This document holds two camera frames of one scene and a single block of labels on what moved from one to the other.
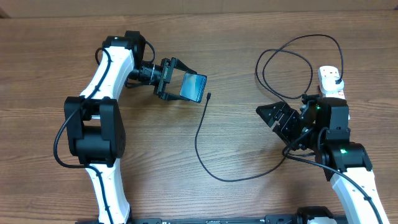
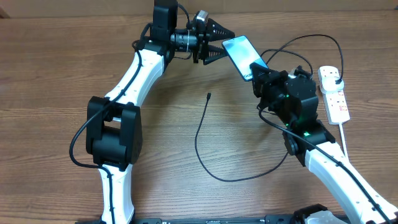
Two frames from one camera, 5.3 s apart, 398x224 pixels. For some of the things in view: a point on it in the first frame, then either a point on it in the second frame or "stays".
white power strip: (327, 76) stays
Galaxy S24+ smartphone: (193, 86) -> (243, 54)
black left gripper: (167, 70) -> (202, 40)
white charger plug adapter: (329, 86) stays
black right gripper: (280, 111) -> (268, 79)
